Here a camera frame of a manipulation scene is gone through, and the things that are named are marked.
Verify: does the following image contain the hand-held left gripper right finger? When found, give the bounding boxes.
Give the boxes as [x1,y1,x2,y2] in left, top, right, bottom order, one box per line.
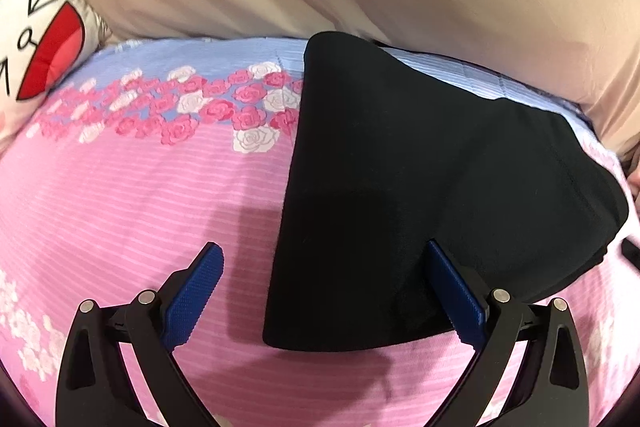
[425,239,590,427]

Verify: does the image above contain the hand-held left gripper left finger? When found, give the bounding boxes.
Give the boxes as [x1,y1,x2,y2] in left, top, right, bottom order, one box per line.
[52,243,225,427]

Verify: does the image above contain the black pants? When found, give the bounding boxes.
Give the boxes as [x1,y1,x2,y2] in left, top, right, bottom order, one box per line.
[262,31,630,354]

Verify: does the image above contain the pink floral bed sheet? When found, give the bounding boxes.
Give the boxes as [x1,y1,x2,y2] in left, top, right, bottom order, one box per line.
[0,34,640,427]

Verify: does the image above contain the white cartoon face pillow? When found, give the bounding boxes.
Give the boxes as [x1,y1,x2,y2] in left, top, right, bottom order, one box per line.
[0,0,113,142]

